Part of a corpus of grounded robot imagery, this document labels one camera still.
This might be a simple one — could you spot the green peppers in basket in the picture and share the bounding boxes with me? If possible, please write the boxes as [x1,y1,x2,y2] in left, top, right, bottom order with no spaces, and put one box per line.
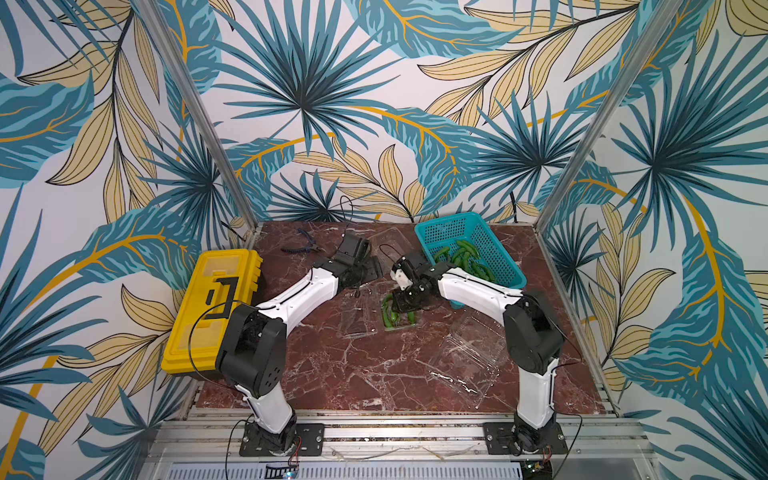
[433,240,496,282]

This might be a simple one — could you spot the yellow plastic toolbox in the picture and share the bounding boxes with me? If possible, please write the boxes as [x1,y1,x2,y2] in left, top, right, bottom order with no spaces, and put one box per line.
[161,249,263,375]

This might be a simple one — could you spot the aluminium frame post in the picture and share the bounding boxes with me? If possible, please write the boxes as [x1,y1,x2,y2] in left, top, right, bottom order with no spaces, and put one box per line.
[135,0,260,234]
[534,0,682,233]

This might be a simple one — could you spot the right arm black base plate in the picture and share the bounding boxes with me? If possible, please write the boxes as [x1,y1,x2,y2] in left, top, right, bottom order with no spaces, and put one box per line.
[482,422,568,456]

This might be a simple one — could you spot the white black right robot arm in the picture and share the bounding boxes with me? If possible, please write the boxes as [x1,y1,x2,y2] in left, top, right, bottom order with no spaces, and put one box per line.
[391,251,566,437]

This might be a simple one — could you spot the blue handled pliers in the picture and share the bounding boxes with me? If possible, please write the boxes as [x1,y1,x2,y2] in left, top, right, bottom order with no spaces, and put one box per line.
[280,228,322,255]

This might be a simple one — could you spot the left aluminium frame post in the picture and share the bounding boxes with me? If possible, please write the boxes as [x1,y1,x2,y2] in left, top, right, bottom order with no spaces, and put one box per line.
[135,0,260,234]

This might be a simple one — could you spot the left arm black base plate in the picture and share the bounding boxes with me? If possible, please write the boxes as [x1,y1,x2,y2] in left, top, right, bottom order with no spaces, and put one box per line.
[239,422,325,458]

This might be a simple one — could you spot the right aluminium frame post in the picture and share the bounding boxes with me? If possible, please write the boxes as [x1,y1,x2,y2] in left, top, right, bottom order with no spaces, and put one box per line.
[534,0,682,233]

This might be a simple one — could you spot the clear clamshell pepper container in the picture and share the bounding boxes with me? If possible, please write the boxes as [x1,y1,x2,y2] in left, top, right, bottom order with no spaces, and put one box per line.
[337,282,422,339]
[370,227,416,275]

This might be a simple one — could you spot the teal perforated plastic basket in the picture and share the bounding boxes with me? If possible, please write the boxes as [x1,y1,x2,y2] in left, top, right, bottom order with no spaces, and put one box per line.
[414,212,527,289]

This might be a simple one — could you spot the white vented front panel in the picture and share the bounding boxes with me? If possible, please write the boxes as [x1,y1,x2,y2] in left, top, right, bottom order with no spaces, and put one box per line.
[153,461,524,479]

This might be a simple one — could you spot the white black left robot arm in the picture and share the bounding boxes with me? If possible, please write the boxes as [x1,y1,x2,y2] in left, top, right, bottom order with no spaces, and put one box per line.
[215,234,382,436]

